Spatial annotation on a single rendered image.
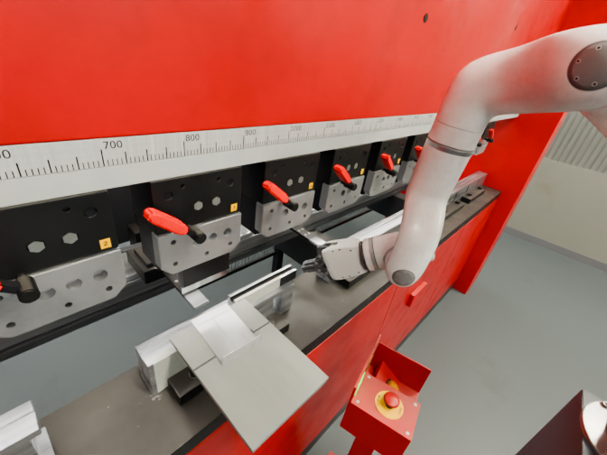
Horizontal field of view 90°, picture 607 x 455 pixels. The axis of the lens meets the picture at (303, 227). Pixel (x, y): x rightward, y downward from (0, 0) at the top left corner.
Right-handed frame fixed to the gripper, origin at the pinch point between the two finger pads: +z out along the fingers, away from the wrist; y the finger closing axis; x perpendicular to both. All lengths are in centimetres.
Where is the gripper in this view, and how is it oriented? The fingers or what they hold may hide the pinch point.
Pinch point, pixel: (310, 265)
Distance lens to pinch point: 84.2
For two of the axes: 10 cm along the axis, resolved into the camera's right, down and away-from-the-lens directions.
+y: -3.6, -8.6, -3.6
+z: -9.0, 2.2, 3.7
